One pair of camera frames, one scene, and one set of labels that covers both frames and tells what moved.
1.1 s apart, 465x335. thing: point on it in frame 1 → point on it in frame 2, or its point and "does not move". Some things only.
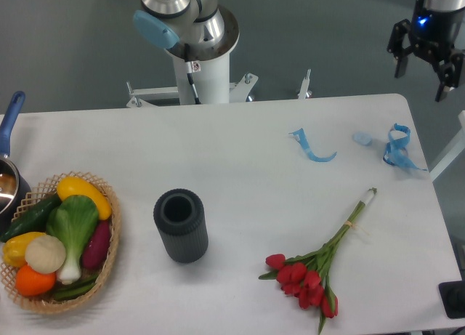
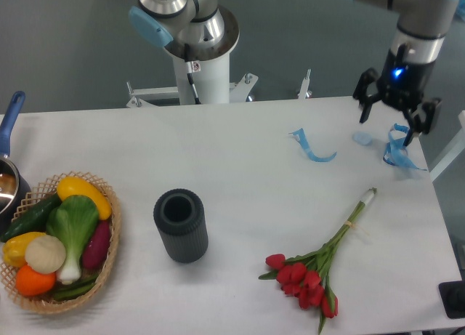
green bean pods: [68, 291] does not move
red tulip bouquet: [304, 277] does not move
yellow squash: [69, 186] does not move
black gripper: [434, 34] → [402, 86]
